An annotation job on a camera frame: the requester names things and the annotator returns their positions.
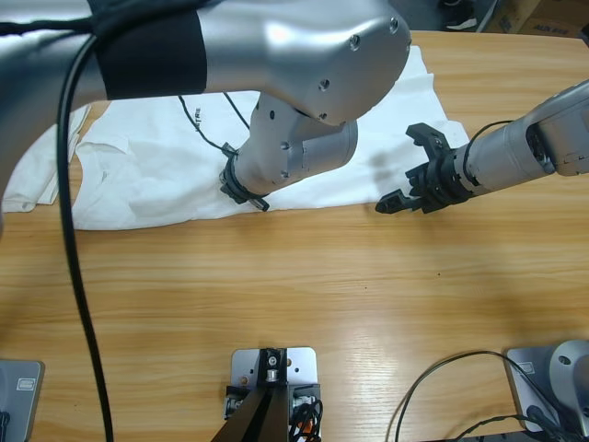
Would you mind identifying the black cable at base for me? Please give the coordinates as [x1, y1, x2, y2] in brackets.
[385, 349, 562, 442]

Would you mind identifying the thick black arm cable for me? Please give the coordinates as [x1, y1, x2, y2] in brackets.
[53, 32, 117, 442]

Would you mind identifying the white block with dark post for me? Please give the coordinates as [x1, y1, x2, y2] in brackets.
[221, 346, 325, 442]

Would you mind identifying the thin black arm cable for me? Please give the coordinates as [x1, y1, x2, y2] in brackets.
[178, 92, 245, 159]
[468, 120, 518, 150]

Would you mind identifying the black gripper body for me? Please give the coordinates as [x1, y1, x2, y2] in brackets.
[407, 138, 481, 216]
[218, 143, 272, 214]

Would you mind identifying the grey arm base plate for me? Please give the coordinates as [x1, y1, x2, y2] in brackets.
[505, 340, 589, 436]
[0, 359, 43, 442]

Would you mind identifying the brown cardboard box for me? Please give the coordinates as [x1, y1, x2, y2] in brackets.
[492, 0, 589, 40]

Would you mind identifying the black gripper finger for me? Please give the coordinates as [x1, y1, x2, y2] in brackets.
[374, 188, 420, 216]
[405, 122, 456, 156]

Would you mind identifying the black white shoe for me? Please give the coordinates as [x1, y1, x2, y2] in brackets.
[434, 0, 479, 32]

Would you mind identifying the white Unitree T-shirt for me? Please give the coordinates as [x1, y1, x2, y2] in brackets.
[69, 44, 472, 231]
[0, 101, 93, 215]

